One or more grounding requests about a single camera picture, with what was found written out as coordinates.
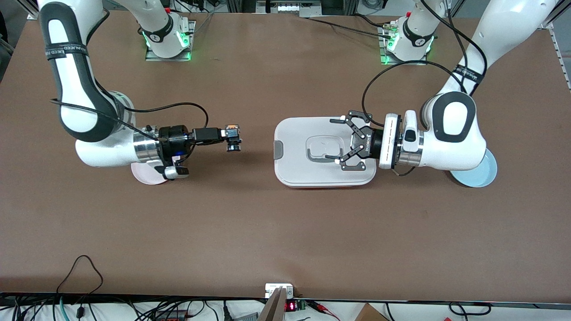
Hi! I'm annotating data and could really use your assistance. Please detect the pink round plate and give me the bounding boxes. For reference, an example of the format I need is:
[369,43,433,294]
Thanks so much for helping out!
[131,161,172,185]

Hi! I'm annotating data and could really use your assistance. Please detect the white lidded container box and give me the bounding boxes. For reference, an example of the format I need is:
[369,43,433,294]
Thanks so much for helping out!
[273,117,377,189]

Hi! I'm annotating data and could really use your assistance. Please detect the light blue round plate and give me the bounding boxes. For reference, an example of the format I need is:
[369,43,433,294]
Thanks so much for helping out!
[446,147,498,188]

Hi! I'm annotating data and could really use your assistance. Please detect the small white box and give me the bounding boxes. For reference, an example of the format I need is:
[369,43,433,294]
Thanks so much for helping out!
[265,284,294,299]

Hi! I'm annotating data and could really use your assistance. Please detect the red black clip leads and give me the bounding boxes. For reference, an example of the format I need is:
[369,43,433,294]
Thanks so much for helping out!
[308,301,340,321]

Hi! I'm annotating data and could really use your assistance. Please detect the brown cardboard piece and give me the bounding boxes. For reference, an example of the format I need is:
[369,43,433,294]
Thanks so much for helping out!
[355,303,389,321]

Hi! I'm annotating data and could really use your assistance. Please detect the grey metal bar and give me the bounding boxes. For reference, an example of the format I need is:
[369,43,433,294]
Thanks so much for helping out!
[258,288,286,321]

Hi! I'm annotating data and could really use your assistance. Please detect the black power adapter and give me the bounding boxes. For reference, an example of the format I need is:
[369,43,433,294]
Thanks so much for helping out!
[158,309,189,321]

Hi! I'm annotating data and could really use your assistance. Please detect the aluminium right arm base plate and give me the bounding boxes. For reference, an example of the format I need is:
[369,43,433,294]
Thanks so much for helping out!
[145,20,197,62]

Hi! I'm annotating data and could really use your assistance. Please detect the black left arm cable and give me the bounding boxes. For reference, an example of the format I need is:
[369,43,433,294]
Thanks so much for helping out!
[362,0,488,117]

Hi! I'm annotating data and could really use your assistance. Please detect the aluminium left arm base plate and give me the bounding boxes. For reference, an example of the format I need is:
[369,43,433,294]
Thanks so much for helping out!
[379,25,429,66]

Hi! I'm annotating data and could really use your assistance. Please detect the long black table cable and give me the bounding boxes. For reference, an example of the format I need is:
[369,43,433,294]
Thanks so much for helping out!
[308,17,393,38]

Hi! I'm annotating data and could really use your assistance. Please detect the aluminium frame with sockets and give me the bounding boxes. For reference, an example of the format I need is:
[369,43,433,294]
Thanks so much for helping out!
[257,0,322,15]

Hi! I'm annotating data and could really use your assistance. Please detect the thin black looped cable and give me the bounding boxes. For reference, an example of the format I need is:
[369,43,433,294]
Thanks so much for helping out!
[57,255,104,295]

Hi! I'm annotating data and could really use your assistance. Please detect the black coiled cable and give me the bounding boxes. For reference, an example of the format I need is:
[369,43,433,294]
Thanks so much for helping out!
[448,302,492,316]

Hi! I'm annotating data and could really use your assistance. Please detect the aluminium profile rail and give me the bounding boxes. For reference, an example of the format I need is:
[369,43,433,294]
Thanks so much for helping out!
[538,18,571,92]
[17,0,41,21]

